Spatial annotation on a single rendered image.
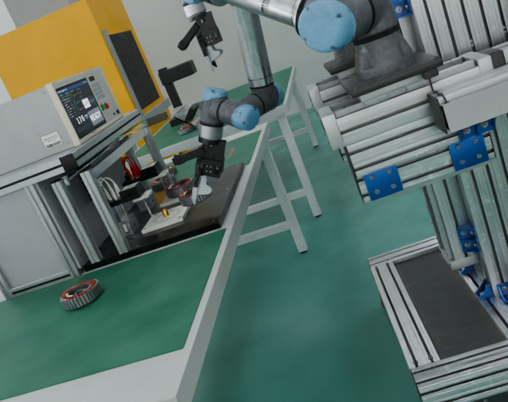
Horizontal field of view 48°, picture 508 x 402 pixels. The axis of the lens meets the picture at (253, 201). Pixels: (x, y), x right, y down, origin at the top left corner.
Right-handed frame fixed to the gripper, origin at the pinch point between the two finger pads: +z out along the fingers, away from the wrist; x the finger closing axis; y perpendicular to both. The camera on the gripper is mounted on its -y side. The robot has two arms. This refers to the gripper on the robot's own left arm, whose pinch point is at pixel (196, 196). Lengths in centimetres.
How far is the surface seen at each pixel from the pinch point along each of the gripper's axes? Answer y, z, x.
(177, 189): -11.2, 7.9, 24.8
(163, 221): -10.0, 10.6, 0.3
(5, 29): -344, 26, 537
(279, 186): 25, 32, 119
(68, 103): -44.0, -23.2, 2.3
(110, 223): -23.3, 8.0, -14.2
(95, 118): -40.1, -16.2, 15.6
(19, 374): -25, 23, -69
